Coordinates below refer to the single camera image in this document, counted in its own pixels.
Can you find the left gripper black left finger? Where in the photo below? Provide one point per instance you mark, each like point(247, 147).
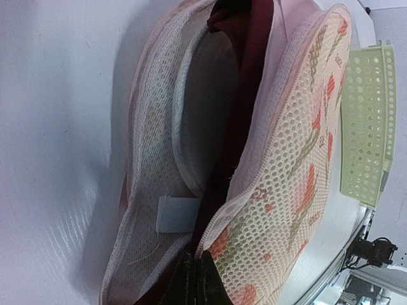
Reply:
point(181, 289)

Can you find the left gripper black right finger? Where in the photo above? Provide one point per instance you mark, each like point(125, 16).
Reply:
point(210, 288)

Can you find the floral mesh laundry bag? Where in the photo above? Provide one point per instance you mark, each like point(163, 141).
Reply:
point(177, 118)

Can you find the dark red bra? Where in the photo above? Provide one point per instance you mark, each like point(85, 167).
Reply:
point(247, 25)

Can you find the white fabric care label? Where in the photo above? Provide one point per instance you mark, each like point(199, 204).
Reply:
point(176, 214)

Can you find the light green plastic basket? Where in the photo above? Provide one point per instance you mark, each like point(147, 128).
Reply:
point(368, 123)

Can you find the aluminium front rail frame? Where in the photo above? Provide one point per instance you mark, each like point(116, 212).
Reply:
point(364, 272)

